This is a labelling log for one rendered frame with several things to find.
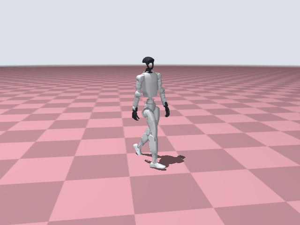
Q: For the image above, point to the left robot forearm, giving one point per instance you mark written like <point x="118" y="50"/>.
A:
<point x="163" y="99"/>

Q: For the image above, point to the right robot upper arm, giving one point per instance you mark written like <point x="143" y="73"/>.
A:
<point x="139" y="80"/>

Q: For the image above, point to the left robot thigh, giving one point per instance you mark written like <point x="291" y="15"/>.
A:
<point x="157" y="114"/>

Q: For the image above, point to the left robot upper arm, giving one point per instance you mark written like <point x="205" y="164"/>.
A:
<point x="160" y="88"/>

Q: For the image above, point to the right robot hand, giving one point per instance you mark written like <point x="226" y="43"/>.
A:
<point x="134" y="114"/>

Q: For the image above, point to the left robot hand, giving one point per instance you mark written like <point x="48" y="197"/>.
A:
<point x="167" y="109"/>

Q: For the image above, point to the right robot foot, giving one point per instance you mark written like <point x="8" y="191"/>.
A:
<point x="157" y="165"/>

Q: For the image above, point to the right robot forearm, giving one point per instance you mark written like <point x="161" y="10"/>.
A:
<point x="136" y="101"/>

